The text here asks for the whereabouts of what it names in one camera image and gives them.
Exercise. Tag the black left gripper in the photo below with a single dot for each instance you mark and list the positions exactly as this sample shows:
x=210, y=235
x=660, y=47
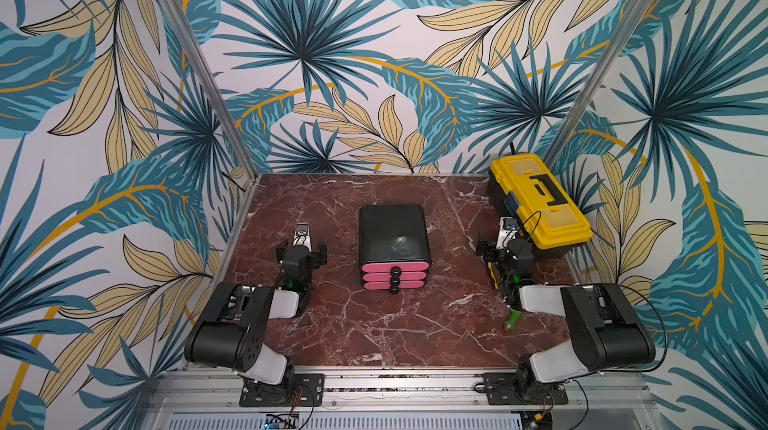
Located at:
x=318, y=257

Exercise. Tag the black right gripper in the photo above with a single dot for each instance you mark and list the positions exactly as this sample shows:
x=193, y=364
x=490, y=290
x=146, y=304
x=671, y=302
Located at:
x=487, y=250

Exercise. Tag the black pink drawer cabinet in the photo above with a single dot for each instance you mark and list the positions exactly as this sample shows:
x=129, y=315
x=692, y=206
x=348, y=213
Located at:
x=393, y=233

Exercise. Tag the pink top drawer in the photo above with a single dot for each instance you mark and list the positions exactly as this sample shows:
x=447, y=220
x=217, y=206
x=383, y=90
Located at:
x=387, y=267

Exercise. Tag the pink bottom drawer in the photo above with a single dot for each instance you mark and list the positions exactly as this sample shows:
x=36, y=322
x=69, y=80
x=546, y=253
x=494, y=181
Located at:
x=394, y=288

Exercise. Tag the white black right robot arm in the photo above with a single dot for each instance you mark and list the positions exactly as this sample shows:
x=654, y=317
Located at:
x=605, y=332

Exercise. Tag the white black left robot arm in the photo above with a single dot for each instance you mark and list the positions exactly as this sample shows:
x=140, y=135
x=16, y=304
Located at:
x=231, y=330

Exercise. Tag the green plastic bottle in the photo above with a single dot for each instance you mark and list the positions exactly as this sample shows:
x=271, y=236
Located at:
x=511, y=322

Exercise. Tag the yellow black toolbox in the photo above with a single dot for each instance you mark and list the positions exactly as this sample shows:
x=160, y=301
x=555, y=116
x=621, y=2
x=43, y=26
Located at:
x=522, y=186

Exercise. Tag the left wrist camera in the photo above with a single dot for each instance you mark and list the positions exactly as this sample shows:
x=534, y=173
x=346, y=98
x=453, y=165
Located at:
x=302, y=236

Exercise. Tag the yellow handled pliers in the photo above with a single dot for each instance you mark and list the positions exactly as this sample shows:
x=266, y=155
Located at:
x=493, y=276

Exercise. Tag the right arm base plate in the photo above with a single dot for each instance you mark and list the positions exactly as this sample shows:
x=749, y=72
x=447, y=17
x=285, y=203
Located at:
x=504, y=388

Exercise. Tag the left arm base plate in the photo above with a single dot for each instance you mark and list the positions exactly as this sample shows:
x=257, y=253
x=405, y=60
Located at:
x=299, y=390

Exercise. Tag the aluminium front rail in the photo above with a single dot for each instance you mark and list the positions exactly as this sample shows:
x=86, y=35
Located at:
x=204, y=389

